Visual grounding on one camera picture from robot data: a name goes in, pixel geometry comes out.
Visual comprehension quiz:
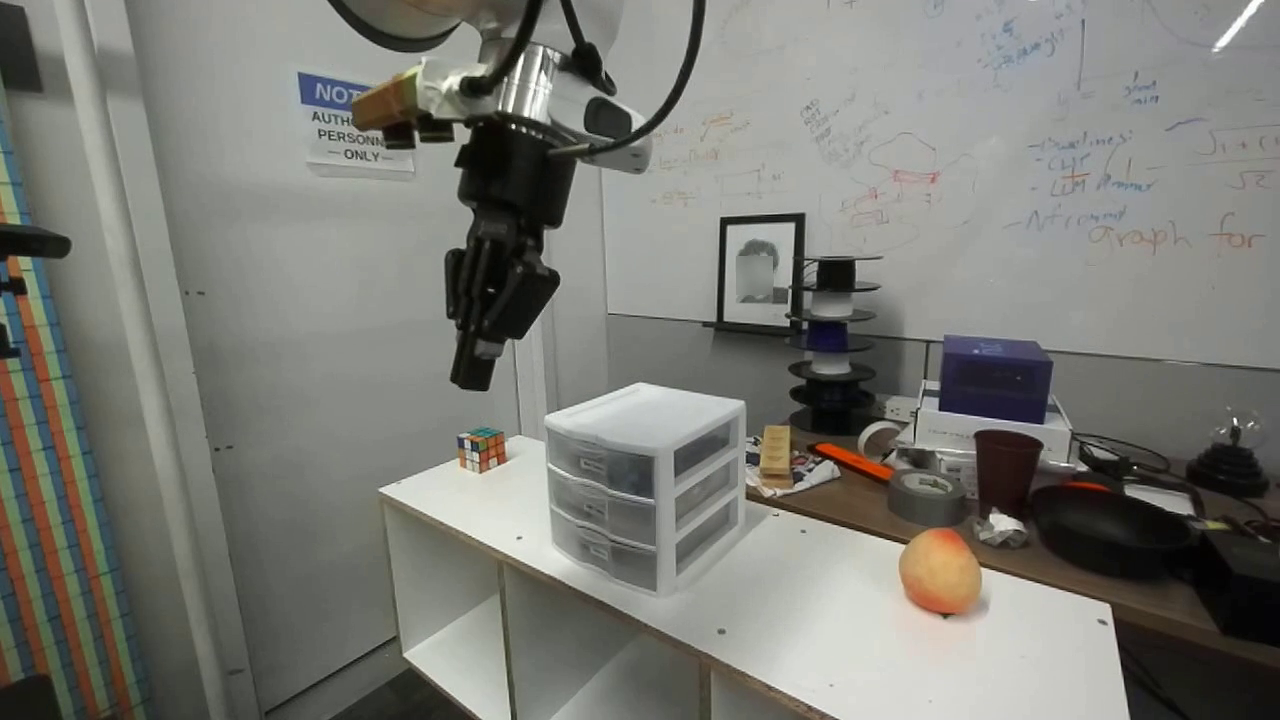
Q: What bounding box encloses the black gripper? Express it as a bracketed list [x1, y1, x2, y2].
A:
[440, 118, 581, 394]

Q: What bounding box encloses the white three-drawer plastic cabinet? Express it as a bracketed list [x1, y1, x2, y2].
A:
[540, 381, 754, 595]

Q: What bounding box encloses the Rubik's cube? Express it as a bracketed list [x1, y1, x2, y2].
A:
[457, 424, 513, 474]

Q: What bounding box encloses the blue white notice sign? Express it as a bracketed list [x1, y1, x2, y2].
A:
[294, 70, 419, 175]

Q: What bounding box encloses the black framed portrait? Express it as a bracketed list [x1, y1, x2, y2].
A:
[711, 208, 809, 337]

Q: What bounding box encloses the white door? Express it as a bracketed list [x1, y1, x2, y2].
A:
[125, 0, 538, 712]

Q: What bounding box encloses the wooden block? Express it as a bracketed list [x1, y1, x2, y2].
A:
[757, 419, 799, 488]

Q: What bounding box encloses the black stacked spool tower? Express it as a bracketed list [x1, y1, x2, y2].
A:
[783, 254, 887, 437]

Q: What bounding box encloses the printed paper sheet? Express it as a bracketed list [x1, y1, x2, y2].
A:
[746, 454, 846, 501]

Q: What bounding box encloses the orange tool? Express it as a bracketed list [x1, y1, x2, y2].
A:
[811, 437, 900, 488]

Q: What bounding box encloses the brown wooden desk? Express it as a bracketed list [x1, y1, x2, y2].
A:
[746, 437, 1280, 673]

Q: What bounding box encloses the white cube shelf unit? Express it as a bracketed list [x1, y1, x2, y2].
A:
[377, 437, 1137, 720]

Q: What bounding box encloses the white flat box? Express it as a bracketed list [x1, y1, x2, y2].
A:
[907, 394, 1076, 474]

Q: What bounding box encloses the whiteboard with writing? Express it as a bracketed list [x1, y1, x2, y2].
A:
[591, 0, 1280, 374]

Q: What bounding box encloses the purple box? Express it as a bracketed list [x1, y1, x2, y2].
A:
[935, 331, 1055, 424]

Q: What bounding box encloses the orange peach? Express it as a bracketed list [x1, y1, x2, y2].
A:
[898, 525, 989, 622]

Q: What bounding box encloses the dark red cup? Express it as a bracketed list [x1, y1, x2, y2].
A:
[973, 424, 1049, 525]

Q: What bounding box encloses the crumpled foil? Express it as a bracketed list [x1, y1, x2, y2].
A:
[967, 510, 1034, 554]

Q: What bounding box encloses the black frying pan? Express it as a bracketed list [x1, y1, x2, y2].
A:
[1027, 476, 1196, 586]

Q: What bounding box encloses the black round stand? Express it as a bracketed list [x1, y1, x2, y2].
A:
[1183, 413, 1271, 501]

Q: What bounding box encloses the black box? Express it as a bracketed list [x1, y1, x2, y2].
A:
[1187, 516, 1280, 645]

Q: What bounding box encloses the gold wrist camera bar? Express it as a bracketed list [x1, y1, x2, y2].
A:
[348, 70, 457, 150]

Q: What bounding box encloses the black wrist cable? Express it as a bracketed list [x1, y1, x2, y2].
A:
[556, 0, 709, 160]

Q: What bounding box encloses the grey duct tape roll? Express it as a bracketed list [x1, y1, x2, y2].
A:
[885, 466, 978, 530]

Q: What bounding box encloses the colourful striped wall panel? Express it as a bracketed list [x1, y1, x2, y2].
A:
[0, 76, 153, 720]

